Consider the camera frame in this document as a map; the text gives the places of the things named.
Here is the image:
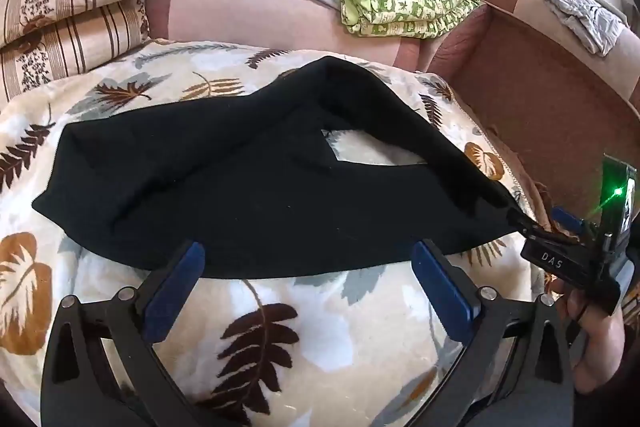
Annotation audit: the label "pink brown sofa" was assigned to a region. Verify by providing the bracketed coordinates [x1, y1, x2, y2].
[144, 0, 640, 228]

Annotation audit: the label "light grey crumpled cloth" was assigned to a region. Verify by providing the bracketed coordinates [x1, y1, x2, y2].
[542, 0, 630, 56]

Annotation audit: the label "black pants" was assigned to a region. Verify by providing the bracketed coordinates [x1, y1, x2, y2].
[31, 55, 538, 280]

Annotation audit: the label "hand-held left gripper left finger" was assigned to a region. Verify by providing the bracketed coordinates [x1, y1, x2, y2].
[41, 241, 251, 427]

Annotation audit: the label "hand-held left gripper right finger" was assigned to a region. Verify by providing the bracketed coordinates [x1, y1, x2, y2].
[410, 238, 576, 427]

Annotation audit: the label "person's right hand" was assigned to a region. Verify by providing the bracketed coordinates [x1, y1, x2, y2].
[554, 277, 627, 395]

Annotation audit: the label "leaf print fleece blanket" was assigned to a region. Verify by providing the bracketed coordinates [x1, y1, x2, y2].
[0, 39, 551, 427]

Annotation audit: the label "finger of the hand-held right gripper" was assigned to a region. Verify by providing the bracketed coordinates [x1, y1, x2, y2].
[507, 206, 557, 244]
[551, 205, 585, 234]

